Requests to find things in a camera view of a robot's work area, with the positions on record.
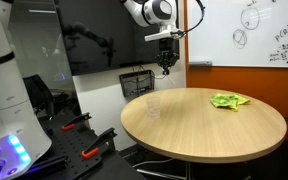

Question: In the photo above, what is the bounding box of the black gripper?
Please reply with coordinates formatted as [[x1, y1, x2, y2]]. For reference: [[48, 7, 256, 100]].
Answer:
[[155, 37, 180, 76]]

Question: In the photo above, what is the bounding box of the clear plastic cup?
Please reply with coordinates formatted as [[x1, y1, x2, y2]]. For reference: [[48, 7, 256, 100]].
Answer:
[[145, 96, 162, 120]]

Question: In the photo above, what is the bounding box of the grey whiteboard eraser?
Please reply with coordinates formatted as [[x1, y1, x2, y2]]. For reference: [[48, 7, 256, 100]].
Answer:
[[187, 60, 214, 67]]

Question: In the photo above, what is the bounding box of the whiteboard with drawings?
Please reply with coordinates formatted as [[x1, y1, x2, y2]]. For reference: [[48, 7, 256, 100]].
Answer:
[[186, 0, 288, 69]]

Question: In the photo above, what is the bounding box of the yellow-green crumpled cloth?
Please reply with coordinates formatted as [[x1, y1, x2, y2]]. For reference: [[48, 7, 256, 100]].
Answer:
[[210, 92, 251, 112]]

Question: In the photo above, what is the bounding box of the metal table leg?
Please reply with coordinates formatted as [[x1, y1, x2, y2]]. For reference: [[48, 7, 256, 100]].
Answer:
[[184, 161, 192, 180]]

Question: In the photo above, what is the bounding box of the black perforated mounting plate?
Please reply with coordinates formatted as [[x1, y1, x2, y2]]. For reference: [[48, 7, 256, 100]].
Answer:
[[33, 114, 147, 180]]

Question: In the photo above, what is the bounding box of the black office chair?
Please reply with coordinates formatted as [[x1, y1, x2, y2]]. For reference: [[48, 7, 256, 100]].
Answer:
[[22, 73, 56, 118]]

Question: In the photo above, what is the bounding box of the black cable under screen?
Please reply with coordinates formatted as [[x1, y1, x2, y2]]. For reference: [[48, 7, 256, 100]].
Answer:
[[153, 66, 168, 81]]

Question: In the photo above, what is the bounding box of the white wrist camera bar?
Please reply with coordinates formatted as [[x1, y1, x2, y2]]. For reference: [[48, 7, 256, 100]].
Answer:
[[144, 29, 182, 43]]

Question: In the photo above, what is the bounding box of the black wire mesh basket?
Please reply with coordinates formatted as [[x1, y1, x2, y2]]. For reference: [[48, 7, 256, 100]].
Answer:
[[118, 69, 156, 98]]

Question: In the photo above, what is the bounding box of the large black wall screen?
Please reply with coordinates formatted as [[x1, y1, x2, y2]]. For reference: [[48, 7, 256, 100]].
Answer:
[[54, 0, 181, 77]]

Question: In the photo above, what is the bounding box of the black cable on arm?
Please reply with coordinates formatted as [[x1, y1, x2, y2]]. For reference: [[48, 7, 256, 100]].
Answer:
[[179, 0, 207, 36]]

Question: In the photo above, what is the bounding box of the white floor cable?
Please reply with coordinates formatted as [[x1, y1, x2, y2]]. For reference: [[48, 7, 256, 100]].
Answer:
[[131, 157, 176, 169]]

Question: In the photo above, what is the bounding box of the black clamp with orange handle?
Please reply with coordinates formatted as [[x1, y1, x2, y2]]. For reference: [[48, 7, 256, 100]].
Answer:
[[61, 111, 93, 132], [81, 127, 118, 160]]

